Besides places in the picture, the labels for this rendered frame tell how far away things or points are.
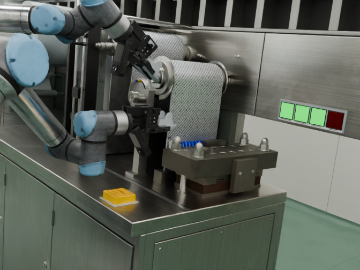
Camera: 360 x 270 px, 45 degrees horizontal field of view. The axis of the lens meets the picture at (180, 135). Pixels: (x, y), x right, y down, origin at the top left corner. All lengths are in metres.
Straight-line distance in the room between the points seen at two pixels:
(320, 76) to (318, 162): 2.81
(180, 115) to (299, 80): 0.41
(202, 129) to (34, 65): 0.73
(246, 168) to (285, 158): 2.99
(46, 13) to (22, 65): 0.22
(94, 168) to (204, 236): 0.39
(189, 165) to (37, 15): 0.60
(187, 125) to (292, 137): 2.92
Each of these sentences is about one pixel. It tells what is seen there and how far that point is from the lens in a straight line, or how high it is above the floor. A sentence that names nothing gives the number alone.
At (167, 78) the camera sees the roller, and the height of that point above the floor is 1.25.
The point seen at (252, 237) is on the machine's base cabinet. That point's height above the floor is 0.76.
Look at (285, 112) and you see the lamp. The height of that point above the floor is 1.18.
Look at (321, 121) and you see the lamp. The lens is 1.46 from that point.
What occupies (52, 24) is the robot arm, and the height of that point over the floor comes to 1.38.
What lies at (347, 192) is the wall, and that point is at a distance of 4.14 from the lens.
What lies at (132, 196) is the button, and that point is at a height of 0.92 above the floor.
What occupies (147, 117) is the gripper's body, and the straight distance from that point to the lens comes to 1.37.
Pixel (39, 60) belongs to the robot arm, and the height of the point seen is 1.29.
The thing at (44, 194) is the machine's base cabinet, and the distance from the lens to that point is 1.70.
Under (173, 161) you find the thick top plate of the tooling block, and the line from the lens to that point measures 1.39.
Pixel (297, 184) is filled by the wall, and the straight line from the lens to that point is 4.40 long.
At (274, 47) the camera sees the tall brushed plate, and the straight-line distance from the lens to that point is 1.59.
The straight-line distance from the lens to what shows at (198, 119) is 1.56.
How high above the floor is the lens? 1.34
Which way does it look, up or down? 11 degrees down
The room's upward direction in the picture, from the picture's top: 6 degrees clockwise
